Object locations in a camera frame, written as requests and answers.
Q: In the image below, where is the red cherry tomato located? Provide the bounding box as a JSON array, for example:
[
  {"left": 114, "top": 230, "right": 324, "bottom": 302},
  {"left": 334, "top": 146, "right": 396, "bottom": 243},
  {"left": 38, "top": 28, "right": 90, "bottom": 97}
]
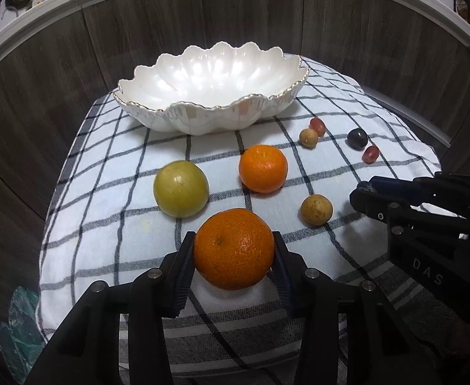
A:
[
  {"left": 362, "top": 145, "right": 380, "bottom": 164},
  {"left": 309, "top": 117, "right": 326, "bottom": 137}
]

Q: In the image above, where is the large tan longan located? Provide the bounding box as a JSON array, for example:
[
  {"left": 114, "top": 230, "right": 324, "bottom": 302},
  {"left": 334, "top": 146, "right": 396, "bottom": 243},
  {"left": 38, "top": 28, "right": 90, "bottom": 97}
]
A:
[{"left": 300, "top": 194, "right": 333, "bottom": 226}]

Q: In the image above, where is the large orange mandarin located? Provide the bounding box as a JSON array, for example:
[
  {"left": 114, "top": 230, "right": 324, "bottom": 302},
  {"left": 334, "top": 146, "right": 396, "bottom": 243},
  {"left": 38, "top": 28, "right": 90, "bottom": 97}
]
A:
[{"left": 193, "top": 208, "right": 275, "bottom": 290}]

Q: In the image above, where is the green round fruit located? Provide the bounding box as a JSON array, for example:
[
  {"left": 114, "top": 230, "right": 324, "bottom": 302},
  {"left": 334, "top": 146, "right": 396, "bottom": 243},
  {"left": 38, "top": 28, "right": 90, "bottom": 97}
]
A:
[{"left": 153, "top": 160, "right": 209, "bottom": 218}]

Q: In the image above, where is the checkered white kitchen cloth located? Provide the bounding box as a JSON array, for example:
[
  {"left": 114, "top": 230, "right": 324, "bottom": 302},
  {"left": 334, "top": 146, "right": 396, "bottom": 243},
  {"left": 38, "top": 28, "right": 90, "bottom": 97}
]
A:
[{"left": 36, "top": 59, "right": 440, "bottom": 378}]

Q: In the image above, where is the teal plastic bag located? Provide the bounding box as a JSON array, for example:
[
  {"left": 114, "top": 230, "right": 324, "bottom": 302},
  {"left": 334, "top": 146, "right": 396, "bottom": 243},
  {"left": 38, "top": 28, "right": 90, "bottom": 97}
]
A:
[{"left": 0, "top": 286, "right": 44, "bottom": 384}]

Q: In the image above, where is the small tan longan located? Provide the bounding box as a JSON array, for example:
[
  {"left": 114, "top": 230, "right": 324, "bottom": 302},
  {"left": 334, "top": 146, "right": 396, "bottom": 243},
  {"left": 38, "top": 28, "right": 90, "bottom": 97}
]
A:
[{"left": 299, "top": 128, "right": 318, "bottom": 149}]

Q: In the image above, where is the white scalloped ceramic bowl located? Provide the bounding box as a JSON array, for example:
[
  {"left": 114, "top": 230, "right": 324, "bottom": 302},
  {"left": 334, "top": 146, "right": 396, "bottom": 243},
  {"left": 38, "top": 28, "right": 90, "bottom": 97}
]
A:
[{"left": 112, "top": 42, "right": 310, "bottom": 136}]

